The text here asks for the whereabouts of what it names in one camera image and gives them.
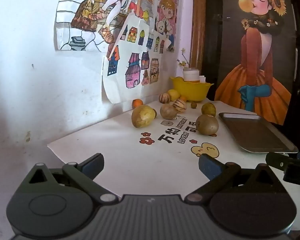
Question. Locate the wall poster orange dress figure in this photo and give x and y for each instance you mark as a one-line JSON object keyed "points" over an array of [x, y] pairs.
{"points": [[255, 55]]}

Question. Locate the yellow plastic bowl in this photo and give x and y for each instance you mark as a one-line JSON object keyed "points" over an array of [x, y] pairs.
{"points": [[192, 91]]}

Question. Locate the glass jar with white label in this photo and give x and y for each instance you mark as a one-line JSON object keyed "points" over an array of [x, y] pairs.
{"points": [[190, 75]]}

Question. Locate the yellow lemon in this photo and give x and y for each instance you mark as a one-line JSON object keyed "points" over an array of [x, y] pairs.
{"points": [[173, 94]]}

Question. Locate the olive green round fruit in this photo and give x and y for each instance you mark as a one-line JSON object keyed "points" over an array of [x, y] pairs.
{"points": [[208, 109]]}

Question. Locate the white paper box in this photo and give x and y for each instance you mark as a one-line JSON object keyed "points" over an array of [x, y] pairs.
{"points": [[202, 78]]}

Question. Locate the coloured seated figure drawing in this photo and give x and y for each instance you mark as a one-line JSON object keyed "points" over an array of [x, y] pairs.
{"points": [[90, 17]]}

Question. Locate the cream striped small melon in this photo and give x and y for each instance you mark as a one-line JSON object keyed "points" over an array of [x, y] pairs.
{"points": [[179, 104]]}

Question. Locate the metal tray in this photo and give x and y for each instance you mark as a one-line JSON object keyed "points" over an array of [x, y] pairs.
{"points": [[255, 132]]}

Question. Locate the coloured shelf drawing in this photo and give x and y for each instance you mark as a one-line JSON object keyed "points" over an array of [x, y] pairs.
{"points": [[146, 0]]}

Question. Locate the dried flower twig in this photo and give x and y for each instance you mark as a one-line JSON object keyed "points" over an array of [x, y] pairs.
{"points": [[183, 60]]}

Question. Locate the white printed table mat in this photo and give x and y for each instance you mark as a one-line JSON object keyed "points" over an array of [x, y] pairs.
{"points": [[140, 160]]}

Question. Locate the brown kiwi with sticker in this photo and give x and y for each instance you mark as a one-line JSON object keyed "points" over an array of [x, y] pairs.
{"points": [[207, 125]]}

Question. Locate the brown striped round fruit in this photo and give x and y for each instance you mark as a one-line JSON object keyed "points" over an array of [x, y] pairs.
{"points": [[164, 98]]}

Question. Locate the round tan fruit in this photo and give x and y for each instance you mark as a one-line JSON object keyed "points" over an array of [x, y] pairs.
{"points": [[168, 111]]}

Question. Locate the small orange mandarin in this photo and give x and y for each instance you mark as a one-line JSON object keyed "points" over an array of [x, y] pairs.
{"points": [[183, 98]]}

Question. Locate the tiny brown round fruit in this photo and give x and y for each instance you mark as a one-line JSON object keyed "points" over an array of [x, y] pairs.
{"points": [[193, 105]]}

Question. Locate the large yellow-green fruit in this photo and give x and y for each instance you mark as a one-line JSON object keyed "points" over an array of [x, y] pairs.
{"points": [[142, 117]]}

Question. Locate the wooden frame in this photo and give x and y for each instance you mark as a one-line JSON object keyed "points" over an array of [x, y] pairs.
{"points": [[198, 25]]}

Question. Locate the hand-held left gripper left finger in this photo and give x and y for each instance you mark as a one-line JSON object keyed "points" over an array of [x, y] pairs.
{"points": [[93, 165]]}

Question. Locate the coloured figure with bear drawing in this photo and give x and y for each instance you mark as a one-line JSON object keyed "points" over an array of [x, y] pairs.
{"points": [[168, 12]]}

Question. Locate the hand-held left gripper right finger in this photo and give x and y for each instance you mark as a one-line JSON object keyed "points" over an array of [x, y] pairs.
{"points": [[210, 167]]}

